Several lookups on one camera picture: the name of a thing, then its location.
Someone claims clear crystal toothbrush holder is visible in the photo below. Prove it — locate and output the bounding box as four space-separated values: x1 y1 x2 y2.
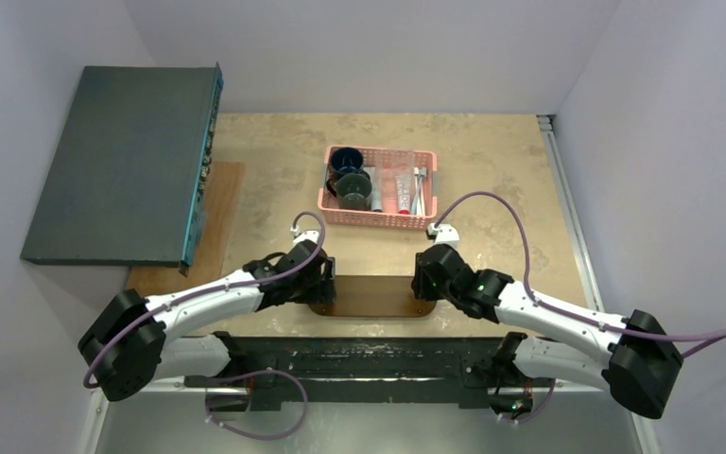
374 148 415 178

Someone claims light wooden base board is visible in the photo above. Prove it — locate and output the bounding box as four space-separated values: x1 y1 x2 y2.
126 162 246 296

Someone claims white red toothpaste tube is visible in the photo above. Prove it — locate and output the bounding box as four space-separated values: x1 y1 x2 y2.
394 172 413 215

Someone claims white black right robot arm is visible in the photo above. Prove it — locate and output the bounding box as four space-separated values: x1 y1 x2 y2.
411 244 683 419

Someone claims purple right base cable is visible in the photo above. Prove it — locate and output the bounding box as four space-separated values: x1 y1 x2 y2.
494 378 556 428

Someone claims oval dark wooden tray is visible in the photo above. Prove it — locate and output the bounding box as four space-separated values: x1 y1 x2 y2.
308 275 437 319

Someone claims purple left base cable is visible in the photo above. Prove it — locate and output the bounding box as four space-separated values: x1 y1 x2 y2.
204 372 310 443

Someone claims pink perforated plastic basket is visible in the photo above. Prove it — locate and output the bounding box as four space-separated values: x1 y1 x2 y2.
318 145 439 230

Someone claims navy blue mug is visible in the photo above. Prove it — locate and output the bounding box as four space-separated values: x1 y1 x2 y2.
329 147 365 176

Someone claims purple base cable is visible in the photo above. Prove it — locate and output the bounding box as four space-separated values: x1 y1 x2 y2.
494 378 556 428
204 372 310 443

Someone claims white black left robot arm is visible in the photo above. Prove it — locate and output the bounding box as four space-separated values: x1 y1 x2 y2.
78 238 336 402

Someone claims dark green grey mug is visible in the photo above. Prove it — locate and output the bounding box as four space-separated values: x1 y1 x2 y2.
325 171 373 211

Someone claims white grey toothpaste tube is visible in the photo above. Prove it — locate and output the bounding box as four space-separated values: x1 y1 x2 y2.
363 166 383 213

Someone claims aluminium frame rail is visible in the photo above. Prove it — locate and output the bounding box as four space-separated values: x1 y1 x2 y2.
536 115 605 311

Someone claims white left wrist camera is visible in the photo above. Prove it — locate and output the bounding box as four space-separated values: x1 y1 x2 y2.
290 226 323 246

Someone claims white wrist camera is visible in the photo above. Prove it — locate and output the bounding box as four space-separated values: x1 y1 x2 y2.
290 226 323 246
425 223 460 249

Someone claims dark grey shelf board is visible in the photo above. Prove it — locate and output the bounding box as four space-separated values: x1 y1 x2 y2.
21 65 223 273

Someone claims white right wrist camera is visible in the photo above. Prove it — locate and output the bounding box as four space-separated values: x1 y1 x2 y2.
425 223 460 249

